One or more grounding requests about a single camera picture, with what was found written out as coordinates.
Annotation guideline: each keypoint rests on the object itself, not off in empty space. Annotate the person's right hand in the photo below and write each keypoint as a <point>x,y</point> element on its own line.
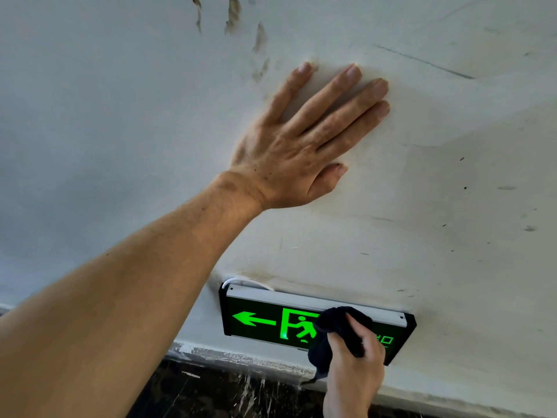
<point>352,374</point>

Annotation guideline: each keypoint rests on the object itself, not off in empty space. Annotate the person's left hand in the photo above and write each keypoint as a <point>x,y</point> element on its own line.
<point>278,165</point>

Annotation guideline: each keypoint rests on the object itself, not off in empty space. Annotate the person's right fingers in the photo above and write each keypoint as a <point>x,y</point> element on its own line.
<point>363,331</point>

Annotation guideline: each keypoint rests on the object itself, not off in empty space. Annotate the person's left middle finger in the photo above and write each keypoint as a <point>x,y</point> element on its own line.
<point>348,106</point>

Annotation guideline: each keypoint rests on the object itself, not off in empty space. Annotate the person's left little finger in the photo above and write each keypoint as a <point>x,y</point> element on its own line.
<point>289,91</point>

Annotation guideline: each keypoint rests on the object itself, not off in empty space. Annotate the person's left thumb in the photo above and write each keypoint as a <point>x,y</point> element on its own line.
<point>331,177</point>

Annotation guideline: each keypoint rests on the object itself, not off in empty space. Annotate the black cleaning cloth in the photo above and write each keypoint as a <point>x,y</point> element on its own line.
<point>335,326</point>

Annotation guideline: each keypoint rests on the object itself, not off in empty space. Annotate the person's left forearm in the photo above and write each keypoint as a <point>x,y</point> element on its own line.
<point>122,291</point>

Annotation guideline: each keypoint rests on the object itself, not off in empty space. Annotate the person's right forearm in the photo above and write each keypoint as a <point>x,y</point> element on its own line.
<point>346,409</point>

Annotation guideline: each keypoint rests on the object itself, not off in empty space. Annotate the green illuminated exit sign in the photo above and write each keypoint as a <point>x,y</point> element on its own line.
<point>261,315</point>

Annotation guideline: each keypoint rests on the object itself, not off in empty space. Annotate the dark marble baseboard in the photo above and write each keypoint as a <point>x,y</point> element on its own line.
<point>226,391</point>

